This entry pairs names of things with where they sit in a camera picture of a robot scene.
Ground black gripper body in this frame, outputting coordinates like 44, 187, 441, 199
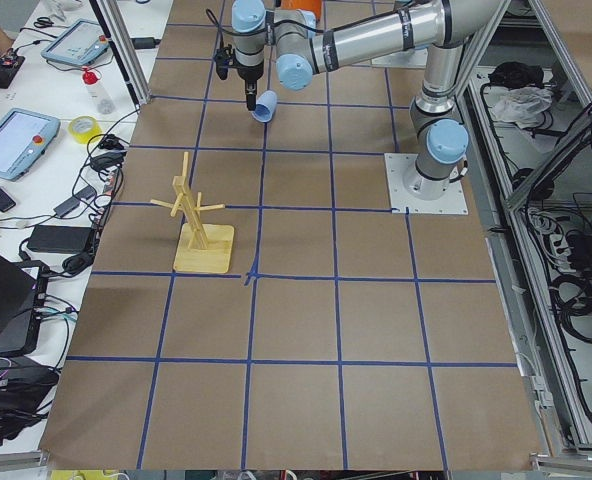
238, 67, 262, 97

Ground light blue plastic cup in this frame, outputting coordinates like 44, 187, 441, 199
252, 90, 278, 123

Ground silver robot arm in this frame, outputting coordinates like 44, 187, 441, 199
220, 1, 504, 116
404, 41, 469, 201

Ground wooden cup rack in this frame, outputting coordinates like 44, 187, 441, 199
150, 152, 235, 274

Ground large orange can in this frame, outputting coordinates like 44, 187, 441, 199
281, 0, 323, 20

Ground red capped squeeze bottle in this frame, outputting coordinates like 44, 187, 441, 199
82, 67, 115, 115

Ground far teach pendant tablet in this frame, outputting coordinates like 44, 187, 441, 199
41, 19, 109, 67

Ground teach pendant tablet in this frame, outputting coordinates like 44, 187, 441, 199
0, 108, 61, 181
41, 19, 109, 67

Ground yellow tape roll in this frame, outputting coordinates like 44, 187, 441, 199
68, 116, 102, 144

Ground black scissors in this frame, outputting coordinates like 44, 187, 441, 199
33, 14, 66, 29

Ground near teach pendant tablet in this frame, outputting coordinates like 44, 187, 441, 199
0, 108, 61, 181

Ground black power adapter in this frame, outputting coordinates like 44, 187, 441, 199
27, 225, 92, 254

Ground crumpled white cloth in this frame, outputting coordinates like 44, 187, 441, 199
490, 87, 553, 128

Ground black laptop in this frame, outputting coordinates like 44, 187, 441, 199
0, 255, 48, 358

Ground aluminium frame post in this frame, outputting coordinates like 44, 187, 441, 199
89, 0, 151, 107

